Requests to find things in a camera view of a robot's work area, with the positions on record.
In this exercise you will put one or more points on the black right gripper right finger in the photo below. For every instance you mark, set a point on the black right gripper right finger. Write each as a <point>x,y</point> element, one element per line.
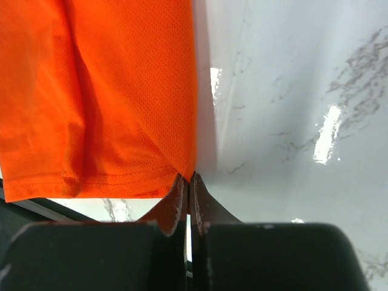
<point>228,254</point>

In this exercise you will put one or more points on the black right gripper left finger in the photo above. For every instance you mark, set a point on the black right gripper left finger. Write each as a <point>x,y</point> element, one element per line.
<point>148,254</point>

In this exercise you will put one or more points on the orange t shirt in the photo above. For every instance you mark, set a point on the orange t shirt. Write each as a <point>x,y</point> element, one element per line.
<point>98,98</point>

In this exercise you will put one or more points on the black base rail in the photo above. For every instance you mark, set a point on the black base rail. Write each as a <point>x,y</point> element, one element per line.
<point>15,215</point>

